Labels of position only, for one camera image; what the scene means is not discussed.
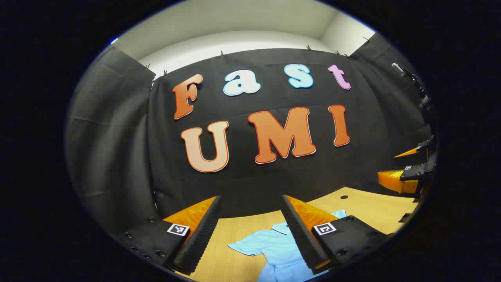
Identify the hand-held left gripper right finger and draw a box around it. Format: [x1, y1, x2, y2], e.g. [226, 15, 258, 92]
[281, 194, 396, 275]

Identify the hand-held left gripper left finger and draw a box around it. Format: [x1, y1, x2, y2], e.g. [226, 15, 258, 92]
[112, 195, 223, 276]

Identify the light blue T-shirt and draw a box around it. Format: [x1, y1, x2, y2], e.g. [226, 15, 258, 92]
[228, 210, 347, 282]

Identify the black backdrop cloth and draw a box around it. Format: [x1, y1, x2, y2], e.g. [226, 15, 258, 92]
[65, 33, 437, 235]

